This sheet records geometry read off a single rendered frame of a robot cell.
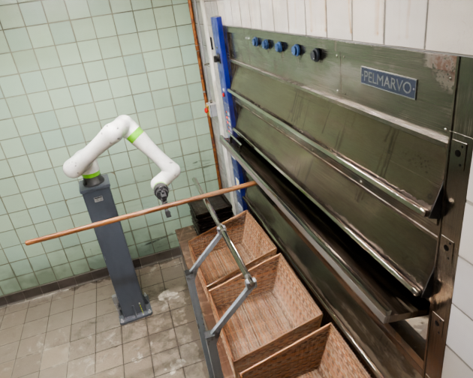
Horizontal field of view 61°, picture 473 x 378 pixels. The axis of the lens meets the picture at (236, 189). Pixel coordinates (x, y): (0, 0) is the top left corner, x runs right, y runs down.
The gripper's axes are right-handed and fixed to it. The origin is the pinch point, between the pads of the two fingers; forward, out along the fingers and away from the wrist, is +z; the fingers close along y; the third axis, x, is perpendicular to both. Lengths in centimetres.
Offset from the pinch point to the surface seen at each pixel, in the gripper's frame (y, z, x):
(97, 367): 119, -13, 73
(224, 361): 61, 69, -7
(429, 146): -68, 138, -62
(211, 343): 27, 87, -2
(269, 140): -35, 24, -60
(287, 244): 21, 42, -59
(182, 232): 61, -68, -11
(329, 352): 46, 97, -53
